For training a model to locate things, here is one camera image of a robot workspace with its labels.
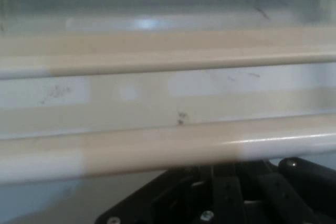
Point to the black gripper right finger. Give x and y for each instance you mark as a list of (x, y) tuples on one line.
[(302, 190)]

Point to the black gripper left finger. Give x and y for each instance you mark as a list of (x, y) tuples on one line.
[(168, 197)]

